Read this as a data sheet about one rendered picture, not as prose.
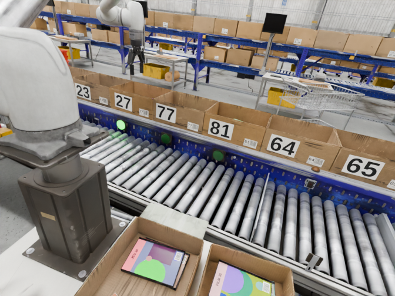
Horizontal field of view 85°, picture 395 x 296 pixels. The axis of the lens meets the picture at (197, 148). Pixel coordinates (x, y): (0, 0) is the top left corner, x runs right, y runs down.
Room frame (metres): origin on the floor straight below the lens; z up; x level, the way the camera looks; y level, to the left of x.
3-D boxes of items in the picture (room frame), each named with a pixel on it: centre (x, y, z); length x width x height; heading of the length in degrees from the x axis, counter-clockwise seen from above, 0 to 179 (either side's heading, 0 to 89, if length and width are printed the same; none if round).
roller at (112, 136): (1.25, 0.70, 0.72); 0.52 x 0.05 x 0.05; 160
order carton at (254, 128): (1.38, -0.25, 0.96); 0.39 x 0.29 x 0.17; 70
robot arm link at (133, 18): (1.59, 0.51, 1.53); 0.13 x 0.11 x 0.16; 91
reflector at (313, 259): (0.52, -0.49, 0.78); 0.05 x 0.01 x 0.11; 70
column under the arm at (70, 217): (0.53, 0.41, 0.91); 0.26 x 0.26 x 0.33; 76
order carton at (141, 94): (1.65, 0.48, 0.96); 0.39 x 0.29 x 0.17; 70
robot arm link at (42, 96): (0.52, 0.43, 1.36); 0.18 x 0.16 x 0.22; 92
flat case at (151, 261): (0.46, 0.10, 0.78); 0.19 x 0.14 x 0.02; 79
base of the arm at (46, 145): (0.52, 0.40, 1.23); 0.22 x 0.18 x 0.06; 71
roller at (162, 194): (1.02, 0.09, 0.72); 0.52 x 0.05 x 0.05; 160
